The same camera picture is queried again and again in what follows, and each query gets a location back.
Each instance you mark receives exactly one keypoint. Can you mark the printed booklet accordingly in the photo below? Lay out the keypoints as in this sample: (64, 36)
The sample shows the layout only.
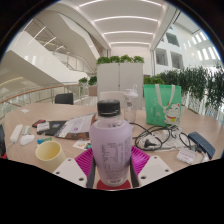
(76, 126)

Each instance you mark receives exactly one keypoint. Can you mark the row of green potted trees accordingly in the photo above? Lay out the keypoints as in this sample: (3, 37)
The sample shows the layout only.
(196, 83)

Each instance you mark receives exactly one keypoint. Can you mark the white power strip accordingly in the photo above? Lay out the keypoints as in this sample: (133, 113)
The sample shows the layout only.
(16, 133)

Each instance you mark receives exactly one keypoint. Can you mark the small white charger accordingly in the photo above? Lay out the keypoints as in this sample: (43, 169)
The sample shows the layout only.
(26, 130)

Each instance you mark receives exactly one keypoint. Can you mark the white chair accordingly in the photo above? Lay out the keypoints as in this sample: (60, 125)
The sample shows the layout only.
(111, 96)

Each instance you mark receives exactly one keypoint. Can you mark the white card pack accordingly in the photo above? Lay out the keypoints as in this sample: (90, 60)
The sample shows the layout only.
(43, 127)

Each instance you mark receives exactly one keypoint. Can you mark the colourful sticker sheet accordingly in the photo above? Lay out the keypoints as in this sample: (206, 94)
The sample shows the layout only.
(81, 144)

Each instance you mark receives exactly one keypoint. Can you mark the wood-topped glass railing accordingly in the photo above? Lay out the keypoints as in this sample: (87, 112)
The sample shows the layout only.
(33, 95)

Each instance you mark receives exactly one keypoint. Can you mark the green tote bag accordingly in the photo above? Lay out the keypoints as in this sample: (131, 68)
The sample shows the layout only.
(153, 106)

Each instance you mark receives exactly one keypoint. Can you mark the black notebook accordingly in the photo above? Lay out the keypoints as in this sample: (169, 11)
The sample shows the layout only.
(56, 127)

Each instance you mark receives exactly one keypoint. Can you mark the brown planter with green plant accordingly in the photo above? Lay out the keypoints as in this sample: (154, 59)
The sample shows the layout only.
(91, 88)

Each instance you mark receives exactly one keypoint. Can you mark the white cabinet topped with plants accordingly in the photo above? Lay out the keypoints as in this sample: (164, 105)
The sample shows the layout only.
(120, 80)

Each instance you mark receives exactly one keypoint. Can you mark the white paper note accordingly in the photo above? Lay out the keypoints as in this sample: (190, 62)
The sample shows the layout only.
(25, 110)

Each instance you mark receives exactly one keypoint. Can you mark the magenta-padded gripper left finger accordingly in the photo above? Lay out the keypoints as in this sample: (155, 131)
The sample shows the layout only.
(70, 171)

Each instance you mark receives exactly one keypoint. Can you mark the white packet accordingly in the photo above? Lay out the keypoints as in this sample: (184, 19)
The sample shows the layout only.
(186, 155)

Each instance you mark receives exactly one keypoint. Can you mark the small teal item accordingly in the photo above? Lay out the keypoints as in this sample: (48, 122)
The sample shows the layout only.
(44, 140)

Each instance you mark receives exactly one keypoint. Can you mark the white computer mouse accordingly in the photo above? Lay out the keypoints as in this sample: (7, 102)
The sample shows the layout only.
(26, 139)

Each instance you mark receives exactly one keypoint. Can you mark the group of ceiling light strips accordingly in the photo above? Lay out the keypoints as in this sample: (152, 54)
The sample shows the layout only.
(128, 18)

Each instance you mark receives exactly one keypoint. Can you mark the red and black phone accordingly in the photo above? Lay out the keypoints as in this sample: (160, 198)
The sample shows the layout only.
(39, 123)

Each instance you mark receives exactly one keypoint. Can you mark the cream yellow mug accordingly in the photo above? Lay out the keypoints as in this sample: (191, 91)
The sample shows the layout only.
(50, 155)

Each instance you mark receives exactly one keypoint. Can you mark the clear shaker bottle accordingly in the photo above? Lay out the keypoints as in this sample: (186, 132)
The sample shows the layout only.
(130, 105)

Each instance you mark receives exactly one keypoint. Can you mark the black and red chair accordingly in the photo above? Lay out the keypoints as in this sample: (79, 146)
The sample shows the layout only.
(2, 143)

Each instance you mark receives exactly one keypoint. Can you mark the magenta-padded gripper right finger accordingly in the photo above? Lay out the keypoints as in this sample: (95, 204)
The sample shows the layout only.
(155, 170)

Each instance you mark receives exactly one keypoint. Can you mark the purple drink bottle black cap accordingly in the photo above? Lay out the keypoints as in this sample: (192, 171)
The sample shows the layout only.
(111, 150)

